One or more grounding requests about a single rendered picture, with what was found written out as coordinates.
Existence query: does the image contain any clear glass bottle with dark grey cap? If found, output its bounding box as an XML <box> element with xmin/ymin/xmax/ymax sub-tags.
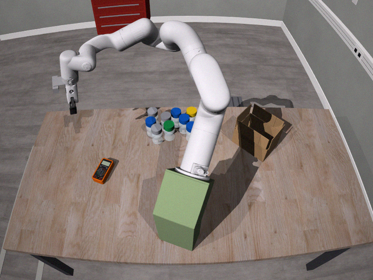
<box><xmin>151</xmin><ymin>123</ymin><xmax>163</xmax><ymax>145</ymax></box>
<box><xmin>147</xmin><ymin>107</ymin><xmax>159</xmax><ymax>124</ymax></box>
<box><xmin>161</xmin><ymin>111</ymin><xmax>171</xmax><ymax>131</ymax></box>

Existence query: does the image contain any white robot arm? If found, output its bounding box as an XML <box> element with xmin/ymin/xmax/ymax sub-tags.
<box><xmin>52</xmin><ymin>18</ymin><xmax>231</xmax><ymax>180</ymax></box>

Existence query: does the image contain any clear glass bottle with yellow cap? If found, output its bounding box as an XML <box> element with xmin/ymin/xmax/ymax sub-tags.
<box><xmin>186</xmin><ymin>107</ymin><xmax>197</xmax><ymax>121</ymax></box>

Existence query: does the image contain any blue-capped white bottle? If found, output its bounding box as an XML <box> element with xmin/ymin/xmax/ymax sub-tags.
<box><xmin>179</xmin><ymin>113</ymin><xmax>190</xmax><ymax>134</ymax></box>
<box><xmin>171</xmin><ymin>107</ymin><xmax>181</xmax><ymax>128</ymax></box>
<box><xmin>145</xmin><ymin>116</ymin><xmax>156</xmax><ymax>137</ymax></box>
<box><xmin>186</xmin><ymin>121</ymin><xmax>194</xmax><ymax>141</ymax></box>

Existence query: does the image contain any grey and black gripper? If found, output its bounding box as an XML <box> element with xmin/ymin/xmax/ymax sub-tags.
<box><xmin>65</xmin><ymin>80</ymin><xmax>79</xmax><ymax>115</ymax></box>

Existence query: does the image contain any orange digital multimeter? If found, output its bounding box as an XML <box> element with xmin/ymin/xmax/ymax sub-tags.
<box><xmin>92</xmin><ymin>158</ymin><xmax>114</xmax><ymax>184</ymax></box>

